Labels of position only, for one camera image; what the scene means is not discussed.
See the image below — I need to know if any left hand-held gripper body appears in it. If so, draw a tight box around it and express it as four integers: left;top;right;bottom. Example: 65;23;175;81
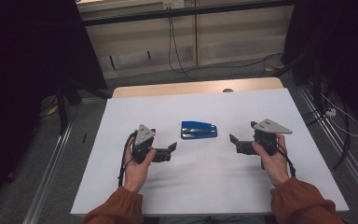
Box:
131;123;172;165

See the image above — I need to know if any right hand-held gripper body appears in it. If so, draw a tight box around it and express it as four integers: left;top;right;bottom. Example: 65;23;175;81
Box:
236;118;294;157

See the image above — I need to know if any black hanging cable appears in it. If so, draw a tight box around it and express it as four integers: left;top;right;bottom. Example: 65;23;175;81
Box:
170;8;197;82
167;8;285;76

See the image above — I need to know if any blue stapler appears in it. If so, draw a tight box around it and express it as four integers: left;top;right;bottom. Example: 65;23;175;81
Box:
180;120;218;141

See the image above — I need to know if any white wall socket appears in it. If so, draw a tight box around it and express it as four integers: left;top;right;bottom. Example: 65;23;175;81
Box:
162;0;186;9

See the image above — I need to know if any person's left hand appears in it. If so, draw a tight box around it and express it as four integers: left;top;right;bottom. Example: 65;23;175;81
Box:
123;136;158;193

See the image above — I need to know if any black metal crossbar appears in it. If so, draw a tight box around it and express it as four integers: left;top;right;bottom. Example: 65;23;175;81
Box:
81;0;295;26

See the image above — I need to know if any hand-held gripper black cable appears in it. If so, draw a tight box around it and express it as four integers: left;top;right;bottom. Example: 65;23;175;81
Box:
268;141;296;178
117;131;138;189

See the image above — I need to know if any white table cover sheet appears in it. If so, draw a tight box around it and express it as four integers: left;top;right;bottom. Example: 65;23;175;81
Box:
69;88;351;217

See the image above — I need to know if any aluminium floor rail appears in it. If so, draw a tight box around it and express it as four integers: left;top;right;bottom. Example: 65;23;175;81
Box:
21;119;76;224
296;85;358;203

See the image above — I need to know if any black curtain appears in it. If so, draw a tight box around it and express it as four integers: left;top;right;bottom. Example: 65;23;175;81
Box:
0;0;108;216
281;0;358;132

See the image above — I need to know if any right hand-held gripper black cable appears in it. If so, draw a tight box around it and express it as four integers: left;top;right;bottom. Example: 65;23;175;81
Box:
268;141;296;178

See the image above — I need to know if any black stand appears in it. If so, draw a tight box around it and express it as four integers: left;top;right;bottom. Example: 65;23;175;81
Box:
55;78;110;135

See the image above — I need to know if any person's right hand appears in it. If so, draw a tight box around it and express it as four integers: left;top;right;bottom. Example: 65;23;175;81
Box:
251;133;291;188

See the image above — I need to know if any black floor cable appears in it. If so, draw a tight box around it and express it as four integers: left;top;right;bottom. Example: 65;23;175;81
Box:
331;102;351;171

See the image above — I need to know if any left hand-held gripper black cable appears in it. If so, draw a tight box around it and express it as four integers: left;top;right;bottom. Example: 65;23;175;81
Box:
117;131;138;189

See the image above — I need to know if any white cable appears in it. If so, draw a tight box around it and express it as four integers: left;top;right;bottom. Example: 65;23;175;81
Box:
320;92;358;138

